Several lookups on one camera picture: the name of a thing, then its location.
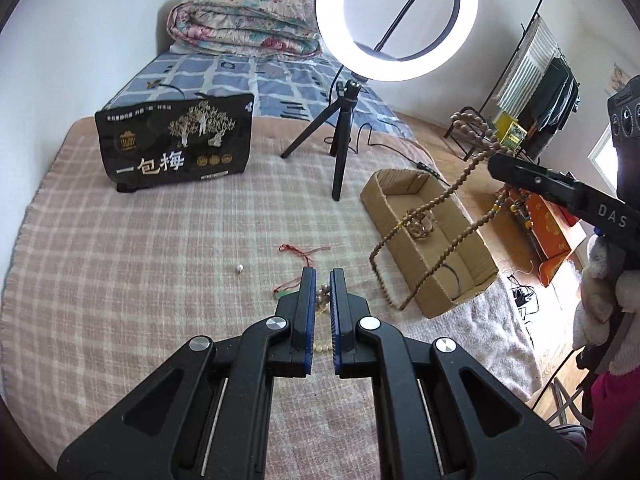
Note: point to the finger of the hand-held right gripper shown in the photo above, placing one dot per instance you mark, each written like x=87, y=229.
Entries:
x=555, y=187

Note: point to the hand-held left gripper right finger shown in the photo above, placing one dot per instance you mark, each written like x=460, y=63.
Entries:
x=335, y=312

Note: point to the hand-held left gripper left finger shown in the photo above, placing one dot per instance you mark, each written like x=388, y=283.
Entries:
x=310, y=312

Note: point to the cardboard box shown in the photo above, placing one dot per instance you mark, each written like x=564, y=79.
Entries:
x=395, y=195

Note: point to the person's right hand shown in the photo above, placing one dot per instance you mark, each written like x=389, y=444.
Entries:
x=597, y=290

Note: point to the green jade pendant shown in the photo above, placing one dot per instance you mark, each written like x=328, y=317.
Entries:
x=282, y=293

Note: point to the orange box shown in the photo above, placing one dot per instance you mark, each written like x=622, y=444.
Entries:
x=550, y=232

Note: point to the yellow green box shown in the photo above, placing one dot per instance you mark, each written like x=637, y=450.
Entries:
x=509, y=131

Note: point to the dark hanging clothes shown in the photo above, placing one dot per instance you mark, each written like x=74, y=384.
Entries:
x=555, y=105

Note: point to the white striped hanging cloth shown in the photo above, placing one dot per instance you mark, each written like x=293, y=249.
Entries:
x=530, y=60

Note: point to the gold hollow pendant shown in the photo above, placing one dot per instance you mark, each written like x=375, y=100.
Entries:
x=419, y=225

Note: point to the thin dark bangle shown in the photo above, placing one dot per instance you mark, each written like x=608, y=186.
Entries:
x=456, y=280

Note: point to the black clothes rack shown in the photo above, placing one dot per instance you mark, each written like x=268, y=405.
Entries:
x=510, y=60

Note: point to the pink plaid blanket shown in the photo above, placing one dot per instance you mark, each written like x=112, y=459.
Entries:
x=150, y=270

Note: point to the black tripod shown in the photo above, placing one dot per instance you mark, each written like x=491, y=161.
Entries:
x=341, y=130

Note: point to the black snack bag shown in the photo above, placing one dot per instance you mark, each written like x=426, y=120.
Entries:
x=175, y=145

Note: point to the blue checked bed sheet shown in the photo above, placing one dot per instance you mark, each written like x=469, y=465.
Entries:
x=280, y=85

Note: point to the black phone holder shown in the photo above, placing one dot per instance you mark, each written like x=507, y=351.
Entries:
x=400, y=15

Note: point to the folded floral quilt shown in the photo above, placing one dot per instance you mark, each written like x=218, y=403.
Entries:
x=240, y=25

